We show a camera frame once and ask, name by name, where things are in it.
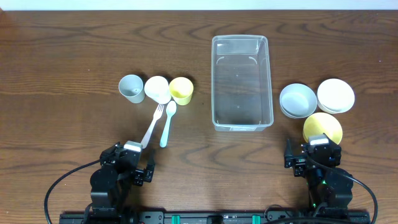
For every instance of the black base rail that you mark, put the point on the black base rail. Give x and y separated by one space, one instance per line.
158 217

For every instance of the yellow plastic bowl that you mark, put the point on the yellow plastic bowl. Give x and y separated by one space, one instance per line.
322 123

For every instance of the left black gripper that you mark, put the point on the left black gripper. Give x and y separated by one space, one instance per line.
140 175

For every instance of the light blue plastic spoon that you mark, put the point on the light blue plastic spoon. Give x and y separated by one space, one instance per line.
171 109

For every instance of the white plastic fork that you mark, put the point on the white plastic fork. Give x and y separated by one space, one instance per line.
156 116

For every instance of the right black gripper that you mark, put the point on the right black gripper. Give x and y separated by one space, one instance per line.
295 161

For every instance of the white plastic bowl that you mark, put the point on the white plastic bowl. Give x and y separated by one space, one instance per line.
335 96

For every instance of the clear plastic storage container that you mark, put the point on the clear plastic storage container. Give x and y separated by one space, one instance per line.
241 86

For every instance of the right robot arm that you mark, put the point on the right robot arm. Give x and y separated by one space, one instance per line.
329 187

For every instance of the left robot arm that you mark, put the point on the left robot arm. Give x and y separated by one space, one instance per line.
110 185

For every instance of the grey plastic cup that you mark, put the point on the grey plastic cup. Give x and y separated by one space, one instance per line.
132 88

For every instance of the white plastic cup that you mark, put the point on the white plastic cup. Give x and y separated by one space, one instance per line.
157 88

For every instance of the yellow plastic cup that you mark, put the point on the yellow plastic cup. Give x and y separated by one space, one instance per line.
181 89

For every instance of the grey plastic bowl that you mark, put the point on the grey plastic bowl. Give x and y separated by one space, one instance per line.
297 101

